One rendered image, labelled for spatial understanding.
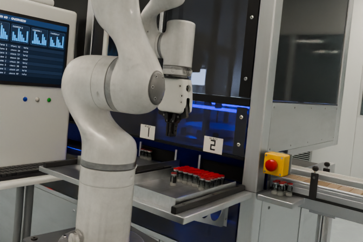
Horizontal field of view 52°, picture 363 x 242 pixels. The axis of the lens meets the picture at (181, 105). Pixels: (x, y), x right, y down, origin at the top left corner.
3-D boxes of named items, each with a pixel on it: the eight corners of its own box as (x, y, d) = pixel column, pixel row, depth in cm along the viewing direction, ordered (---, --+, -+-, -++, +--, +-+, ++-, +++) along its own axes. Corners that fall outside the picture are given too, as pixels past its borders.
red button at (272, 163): (268, 169, 129) (269, 157, 129) (279, 171, 127) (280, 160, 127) (263, 170, 126) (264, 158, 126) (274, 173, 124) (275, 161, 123)
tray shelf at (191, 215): (128, 158, 181) (128, 154, 181) (261, 194, 139) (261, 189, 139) (38, 170, 143) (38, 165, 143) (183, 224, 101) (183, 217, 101)
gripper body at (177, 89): (198, 75, 109) (194, 114, 110) (170, 74, 115) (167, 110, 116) (182, 73, 103) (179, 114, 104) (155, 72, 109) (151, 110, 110)
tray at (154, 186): (177, 175, 149) (179, 166, 148) (235, 190, 133) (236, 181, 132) (113, 188, 122) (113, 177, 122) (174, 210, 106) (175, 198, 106)
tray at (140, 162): (136, 156, 178) (136, 149, 178) (179, 167, 162) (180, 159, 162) (76, 164, 151) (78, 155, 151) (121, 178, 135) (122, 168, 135)
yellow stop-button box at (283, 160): (270, 170, 135) (273, 150, 135) (290, 174, 131) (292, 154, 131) (261, 173, 129) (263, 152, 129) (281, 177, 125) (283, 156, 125)
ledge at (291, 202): (273, 192, 142) (273, 187, 142) (306, 201, 135) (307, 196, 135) (256, 199, 131) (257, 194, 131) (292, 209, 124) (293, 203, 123)
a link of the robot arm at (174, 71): (198, 68, 110) (197, 79, 110) (174, 67, 115) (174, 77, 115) (181, 66, 103) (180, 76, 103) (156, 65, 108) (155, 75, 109)
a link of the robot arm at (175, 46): (155, 64, 107) (184, 66, 104) (159, 18, 107) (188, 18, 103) (168, 66, 115) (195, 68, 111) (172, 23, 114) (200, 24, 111)
